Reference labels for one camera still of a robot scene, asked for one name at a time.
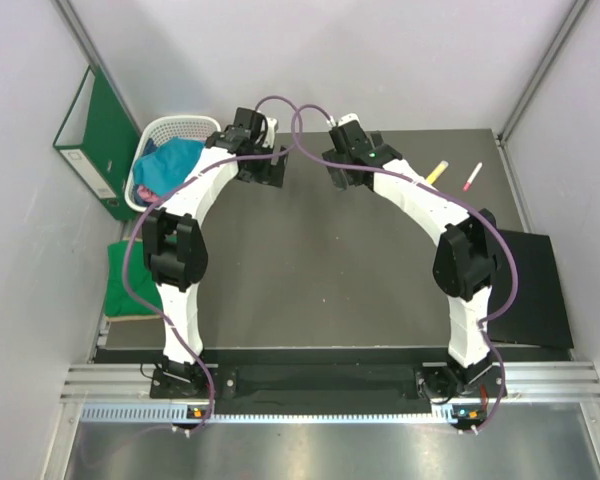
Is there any pink white marker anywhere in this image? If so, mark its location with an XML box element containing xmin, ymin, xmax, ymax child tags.
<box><xmin>463</xmin><ymin>162</ymin><xmax>483</xmax><ymax>192</ymax></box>

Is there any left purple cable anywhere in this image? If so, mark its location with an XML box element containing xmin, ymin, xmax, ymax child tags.
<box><xmin>122</xmin><ymin>94</ymin><xmax>301</xmax><ymax>434</ymax></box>

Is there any grey cable duct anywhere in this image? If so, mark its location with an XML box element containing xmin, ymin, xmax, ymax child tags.
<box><xmin>80</xmin><ymin>403</ymin><xmax>480</xmax><ymax>425</ymax></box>

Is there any teal t shirt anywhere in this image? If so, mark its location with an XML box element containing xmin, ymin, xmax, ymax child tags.
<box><xmin>133</xmin><ymin>138</ymin><xmax>204</xmax><ymax>197</ymax></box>

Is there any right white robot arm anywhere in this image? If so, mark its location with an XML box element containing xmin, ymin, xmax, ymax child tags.
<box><xmin>322</xmin><ymin>114</ymin><xmax>499</xmax><ymax>398</ymax></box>

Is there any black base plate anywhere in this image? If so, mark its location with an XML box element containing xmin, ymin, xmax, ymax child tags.
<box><xmin>148</xmin><ymin>363</ymin><xmax>506</xmax><ymax>415</ymax></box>

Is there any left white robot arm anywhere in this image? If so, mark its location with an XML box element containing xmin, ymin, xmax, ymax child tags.
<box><xmin>142</xmin><ymin>108</ymin><xmax>287</xmax><ymax>399</ymax></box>

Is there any white laundry basket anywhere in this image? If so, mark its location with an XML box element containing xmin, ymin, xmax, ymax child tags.
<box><xmin>124</xmin><ymin>114</ymin><xmax>221</xmax><ymax>213</ymax></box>

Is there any green folded t shirt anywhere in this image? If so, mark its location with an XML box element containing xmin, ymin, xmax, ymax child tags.
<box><xmin>104</xmin><ymin>241</ymin><xmax>162</xmax><ymax>318</ymax></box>

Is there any yellow highlighter marker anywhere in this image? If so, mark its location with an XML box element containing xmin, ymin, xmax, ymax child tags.
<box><xmin>426</xmin><ymin>160</ymin><xmax>449</xmax><ymax>185</ymax></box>

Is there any black board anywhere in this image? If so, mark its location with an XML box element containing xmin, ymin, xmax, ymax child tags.
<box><xmin>488</xmin><ymin>230</ymin><xmax>574</xmax><ymax>350</ymax></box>

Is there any pink t shirt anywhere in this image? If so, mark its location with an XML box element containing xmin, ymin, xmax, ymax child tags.
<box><xmin>133</xmin><ymin>185</ymin><xmax>159</xmax><ymax>206</ymax></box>

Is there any green ring binder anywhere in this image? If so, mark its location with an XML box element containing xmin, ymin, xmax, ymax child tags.
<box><xmin>53</xmin><ymin>68</ymin><xmax>139</xmax><ymax>221</ymax></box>

